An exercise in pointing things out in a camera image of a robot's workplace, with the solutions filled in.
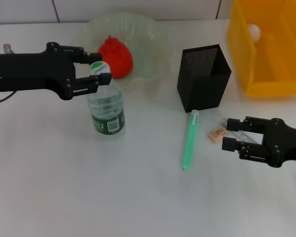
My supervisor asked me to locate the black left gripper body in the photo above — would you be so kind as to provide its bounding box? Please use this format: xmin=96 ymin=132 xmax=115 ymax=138
xmin=0 ymin=41 xmax=77 ymax=101

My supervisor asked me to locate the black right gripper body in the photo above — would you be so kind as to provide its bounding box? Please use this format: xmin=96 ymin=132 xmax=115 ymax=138
xmin=261 ymin=118 xmax=296 ymax=168

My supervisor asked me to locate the small tan eraser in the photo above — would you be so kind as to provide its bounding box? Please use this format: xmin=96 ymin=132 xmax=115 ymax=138
xmin=207 ymin=126 xmax=228 ymax=143

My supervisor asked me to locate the clear green-label water bottle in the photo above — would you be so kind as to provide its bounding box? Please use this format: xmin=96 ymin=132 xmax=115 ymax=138
xmin=87 ymin=61 xmax=126 ymax=136

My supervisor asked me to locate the red-orange toy orange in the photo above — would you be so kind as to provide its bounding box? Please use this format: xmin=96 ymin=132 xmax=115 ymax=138
xmin=97 ymin=35 xmax=134 ymax=79

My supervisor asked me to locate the green pen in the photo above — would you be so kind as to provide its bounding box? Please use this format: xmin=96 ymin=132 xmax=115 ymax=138
xmin=181 ymin=109 xmax=200 ymax=170

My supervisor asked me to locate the white paper ball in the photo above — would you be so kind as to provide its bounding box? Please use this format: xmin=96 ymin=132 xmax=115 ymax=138
xmin=247 ymin=23 xmax=262 ymax=42

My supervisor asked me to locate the silver grey pen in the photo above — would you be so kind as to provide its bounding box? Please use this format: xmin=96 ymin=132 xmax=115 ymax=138
xmin=221 ymin=118 xmax=262 ymax=144

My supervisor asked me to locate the black mesh pen holder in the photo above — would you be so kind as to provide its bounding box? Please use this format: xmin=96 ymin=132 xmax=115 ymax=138
xmin=177 ymin=44 xmax=232 ymax=113

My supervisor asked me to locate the translucent green fruit bowl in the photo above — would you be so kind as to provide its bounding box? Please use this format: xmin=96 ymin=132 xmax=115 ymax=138
xmin=73 ymin=12 xmax=175 ymax=94

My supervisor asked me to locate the yellow plastic bin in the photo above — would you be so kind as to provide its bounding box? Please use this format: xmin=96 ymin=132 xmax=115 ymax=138
xmin=226 ymin=0 xmax=296 ymax=97

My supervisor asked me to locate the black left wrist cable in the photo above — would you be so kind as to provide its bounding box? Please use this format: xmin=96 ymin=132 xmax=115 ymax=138
xmin=0 ymin=90 xmax=17 ymax=105

